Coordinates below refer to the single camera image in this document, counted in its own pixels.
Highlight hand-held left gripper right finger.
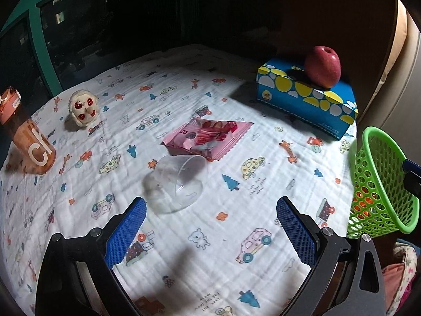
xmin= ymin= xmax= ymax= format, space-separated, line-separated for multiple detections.
xmin=276 ymin=196 xmax=386 ymax=316

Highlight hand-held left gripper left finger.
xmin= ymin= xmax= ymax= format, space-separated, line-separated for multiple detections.
xmin=35 ymin=196 xmax=147 ymax=316

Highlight blue spotted tissue box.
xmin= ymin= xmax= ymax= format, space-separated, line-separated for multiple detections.
xmin=256 ymin=57 xmax=359 ymax=140

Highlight green window frame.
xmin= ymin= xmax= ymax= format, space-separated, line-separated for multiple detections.
xmin=0 ymin=0 xmax=102 ymax=94

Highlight orange snack wrapper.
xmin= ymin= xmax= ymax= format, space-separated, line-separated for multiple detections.
xmin=353 ymin=187 xmax=379 ymax=214

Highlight red apple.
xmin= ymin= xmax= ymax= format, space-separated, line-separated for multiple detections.
xmin=304 ymin=46 xmax=342 ymax=89

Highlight orange water bottle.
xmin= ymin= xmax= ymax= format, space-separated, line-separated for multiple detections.
xmin=0 ymin=86 xmax=56 ymax=175

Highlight pink snack packet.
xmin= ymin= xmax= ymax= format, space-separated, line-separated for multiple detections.
xmin=160 ymin=117 xmax=254 ymax=162

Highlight white round toy red spots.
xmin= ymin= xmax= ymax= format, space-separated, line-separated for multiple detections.
xmin=68 ymin=90 xmax=99 ymax=127

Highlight pink floral cloth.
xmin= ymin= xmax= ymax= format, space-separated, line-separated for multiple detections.
xmin=382 ymin=239 xmax=418 ymax=315

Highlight green mesh plastic basket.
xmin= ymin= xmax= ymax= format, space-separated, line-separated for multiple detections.
xmin=346 ymin=127 xmax=417 ymax=239

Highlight white printed blanket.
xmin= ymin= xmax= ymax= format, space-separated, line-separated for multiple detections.
xmin=0 ymin=43 xmax=359 ymax=316

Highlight clear plastic cup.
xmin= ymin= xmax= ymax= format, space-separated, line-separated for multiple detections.
xmin=144 ymin=154 xmax=207 ymax=214

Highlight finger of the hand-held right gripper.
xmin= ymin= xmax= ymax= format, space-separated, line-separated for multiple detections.
xmin=402 ymin=159 xmax=421 ymax=200

